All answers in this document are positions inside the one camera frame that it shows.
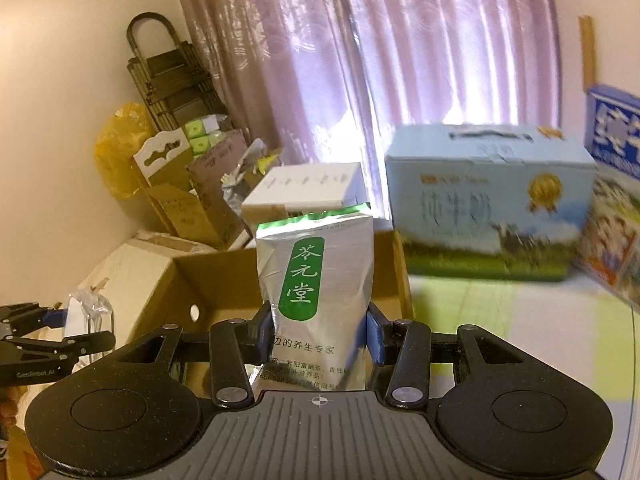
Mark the person's left hand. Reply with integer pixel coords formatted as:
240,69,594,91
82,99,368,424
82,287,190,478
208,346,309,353
0,389,22,442

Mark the cardboard box with white handle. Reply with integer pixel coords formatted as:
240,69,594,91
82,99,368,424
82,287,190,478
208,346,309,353
132,127,242,249

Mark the checkered tablecloth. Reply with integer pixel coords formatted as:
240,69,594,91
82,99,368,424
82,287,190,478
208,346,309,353
407,270,640,413

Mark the pink paper bag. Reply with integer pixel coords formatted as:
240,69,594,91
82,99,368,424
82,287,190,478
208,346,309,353
187,139,252,197

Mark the yellow plastic bag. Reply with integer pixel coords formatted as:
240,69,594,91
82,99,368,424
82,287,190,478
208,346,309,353
94,102,157,199

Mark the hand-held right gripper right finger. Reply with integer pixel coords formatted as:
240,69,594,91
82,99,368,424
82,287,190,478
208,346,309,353
366,305,547,409

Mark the silver green tea pouch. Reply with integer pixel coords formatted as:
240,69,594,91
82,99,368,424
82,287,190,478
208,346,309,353
254,203,377,394

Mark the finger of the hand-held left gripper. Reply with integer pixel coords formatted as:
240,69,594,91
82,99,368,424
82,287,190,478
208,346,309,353
0,302,69,335
0,330,117,362

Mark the light blue milk carton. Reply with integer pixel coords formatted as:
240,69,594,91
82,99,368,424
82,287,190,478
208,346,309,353
384,122,599,282

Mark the dark blue milk carton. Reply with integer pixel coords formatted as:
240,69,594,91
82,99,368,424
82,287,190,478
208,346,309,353
571,84,640,307

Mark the pink curtain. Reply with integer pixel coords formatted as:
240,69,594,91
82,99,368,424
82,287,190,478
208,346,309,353
169,0,562,222

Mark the crumpled plastic wrapping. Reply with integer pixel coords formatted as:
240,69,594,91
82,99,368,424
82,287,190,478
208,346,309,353
222,139,282,212

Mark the black folding cart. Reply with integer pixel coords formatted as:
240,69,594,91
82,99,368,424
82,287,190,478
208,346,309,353
126,12,227,127

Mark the clear plastic container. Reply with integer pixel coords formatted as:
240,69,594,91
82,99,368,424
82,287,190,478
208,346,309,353
64,289,117,337

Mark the brown cardboard box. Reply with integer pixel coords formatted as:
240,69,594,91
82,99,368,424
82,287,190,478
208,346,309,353
131,229,416,397

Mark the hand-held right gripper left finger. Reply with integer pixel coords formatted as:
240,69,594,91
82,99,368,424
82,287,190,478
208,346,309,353
95,304,274,407

